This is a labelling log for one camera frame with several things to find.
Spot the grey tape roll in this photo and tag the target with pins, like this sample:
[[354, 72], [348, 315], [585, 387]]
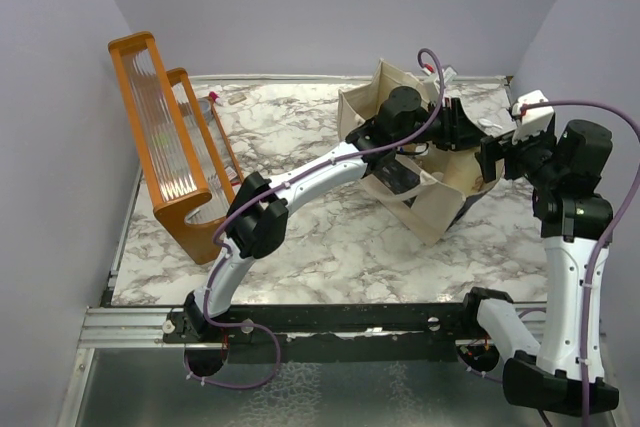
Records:
[[207, 109]]

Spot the beige pump lotion bottle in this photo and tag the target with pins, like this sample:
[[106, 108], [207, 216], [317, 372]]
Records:
[[487, 124]]

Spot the small pink white tube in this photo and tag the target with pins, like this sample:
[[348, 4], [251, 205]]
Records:
[[214, 97]]

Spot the tall orange wooden rack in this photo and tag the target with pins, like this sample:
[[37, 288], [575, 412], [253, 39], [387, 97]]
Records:
[[183, 201]]

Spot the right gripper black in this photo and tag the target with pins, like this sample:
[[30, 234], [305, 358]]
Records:
[[494, 149]]

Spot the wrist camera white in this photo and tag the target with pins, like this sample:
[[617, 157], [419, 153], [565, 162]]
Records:
[[533, 121], [434, 79]]

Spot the aluminium frame rail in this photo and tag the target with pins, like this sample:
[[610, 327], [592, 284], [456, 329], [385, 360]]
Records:
[[165, 326]]

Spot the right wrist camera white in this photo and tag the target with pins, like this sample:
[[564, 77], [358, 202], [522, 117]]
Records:
[[533, 121]]

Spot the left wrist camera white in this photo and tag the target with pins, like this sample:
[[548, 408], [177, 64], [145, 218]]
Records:
[[434, 79]]

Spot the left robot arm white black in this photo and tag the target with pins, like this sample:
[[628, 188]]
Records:
[[256, 222]]

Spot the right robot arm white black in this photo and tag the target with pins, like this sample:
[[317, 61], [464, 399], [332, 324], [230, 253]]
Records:
[[563, 372]]

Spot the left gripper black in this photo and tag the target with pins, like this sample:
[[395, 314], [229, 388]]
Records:
[[457, 130]]

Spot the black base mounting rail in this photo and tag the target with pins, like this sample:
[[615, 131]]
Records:
[[259, 347]]

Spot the short orange wooden rack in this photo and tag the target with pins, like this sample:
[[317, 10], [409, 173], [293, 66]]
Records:
[[210, 141]]

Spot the beige canvas tote bag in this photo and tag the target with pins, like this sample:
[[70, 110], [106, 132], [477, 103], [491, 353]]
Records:
[[429, 193]]

